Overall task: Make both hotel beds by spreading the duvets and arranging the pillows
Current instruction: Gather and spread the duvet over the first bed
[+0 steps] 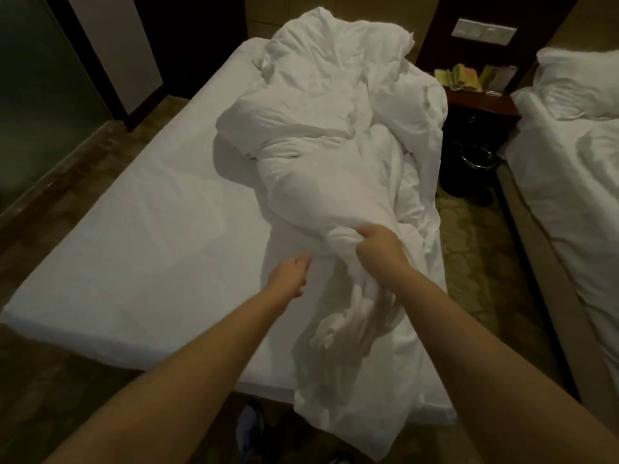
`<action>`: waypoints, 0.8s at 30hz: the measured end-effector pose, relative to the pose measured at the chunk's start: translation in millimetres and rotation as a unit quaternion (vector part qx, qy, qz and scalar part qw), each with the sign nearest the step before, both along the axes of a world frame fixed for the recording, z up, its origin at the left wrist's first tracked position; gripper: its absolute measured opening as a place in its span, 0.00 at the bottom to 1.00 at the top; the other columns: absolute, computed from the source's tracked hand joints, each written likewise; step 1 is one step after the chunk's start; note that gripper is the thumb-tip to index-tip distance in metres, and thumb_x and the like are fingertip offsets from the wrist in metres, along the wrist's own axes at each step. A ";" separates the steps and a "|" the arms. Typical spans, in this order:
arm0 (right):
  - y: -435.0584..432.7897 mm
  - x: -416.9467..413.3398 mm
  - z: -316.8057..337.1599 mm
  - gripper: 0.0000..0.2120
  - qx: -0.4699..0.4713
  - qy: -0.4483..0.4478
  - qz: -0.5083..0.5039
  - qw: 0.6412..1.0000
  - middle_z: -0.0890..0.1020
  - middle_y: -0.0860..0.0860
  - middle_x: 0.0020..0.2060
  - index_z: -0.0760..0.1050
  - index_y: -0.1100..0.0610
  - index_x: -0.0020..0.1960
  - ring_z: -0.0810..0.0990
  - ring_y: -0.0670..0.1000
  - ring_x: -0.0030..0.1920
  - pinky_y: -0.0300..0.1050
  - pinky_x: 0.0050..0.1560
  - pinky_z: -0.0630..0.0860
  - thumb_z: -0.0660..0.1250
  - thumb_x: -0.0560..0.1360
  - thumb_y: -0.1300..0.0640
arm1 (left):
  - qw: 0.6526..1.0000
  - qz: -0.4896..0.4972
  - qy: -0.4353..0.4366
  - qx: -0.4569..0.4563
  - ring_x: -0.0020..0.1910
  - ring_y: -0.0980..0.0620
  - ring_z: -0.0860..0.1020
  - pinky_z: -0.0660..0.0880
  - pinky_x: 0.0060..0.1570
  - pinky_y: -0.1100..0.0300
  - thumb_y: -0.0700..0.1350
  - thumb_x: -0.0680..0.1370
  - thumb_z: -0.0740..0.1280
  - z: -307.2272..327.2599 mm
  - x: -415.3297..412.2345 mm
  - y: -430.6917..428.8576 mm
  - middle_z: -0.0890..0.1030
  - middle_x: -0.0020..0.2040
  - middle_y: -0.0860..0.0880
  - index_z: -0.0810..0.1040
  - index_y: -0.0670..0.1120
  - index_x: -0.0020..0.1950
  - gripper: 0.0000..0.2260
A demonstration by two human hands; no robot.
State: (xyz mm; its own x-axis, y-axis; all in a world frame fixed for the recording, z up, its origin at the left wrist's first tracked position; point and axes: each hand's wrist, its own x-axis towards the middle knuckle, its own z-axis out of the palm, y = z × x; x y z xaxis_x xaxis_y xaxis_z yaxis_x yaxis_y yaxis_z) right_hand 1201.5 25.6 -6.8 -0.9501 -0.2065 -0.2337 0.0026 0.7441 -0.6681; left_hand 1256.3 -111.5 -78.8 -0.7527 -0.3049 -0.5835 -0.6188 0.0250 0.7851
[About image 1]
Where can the dark wooden nightstand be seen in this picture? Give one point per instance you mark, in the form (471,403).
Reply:
(479,103)

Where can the person's left forearm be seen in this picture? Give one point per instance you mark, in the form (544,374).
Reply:
(164,401)

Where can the white bed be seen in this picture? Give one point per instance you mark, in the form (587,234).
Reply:
(551,217)
(145,246)

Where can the white wall switch panel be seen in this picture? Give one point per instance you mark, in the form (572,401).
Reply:
(484,32)

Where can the black trash bin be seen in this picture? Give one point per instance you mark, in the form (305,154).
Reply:
(477,169)

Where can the beige telephone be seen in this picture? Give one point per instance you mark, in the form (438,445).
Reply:
(456,78)

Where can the person's left dark sneaker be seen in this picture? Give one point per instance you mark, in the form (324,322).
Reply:
(249,425)

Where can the person's left hand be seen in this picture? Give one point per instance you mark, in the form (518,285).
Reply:
(288,280)

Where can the tan padded headboard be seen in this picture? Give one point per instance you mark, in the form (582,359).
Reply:
(290,12)
(595,19)

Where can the person's right forearm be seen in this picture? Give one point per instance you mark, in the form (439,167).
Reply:
(503,381)

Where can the person's right hand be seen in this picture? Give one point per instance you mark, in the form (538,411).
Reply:
(387,256)

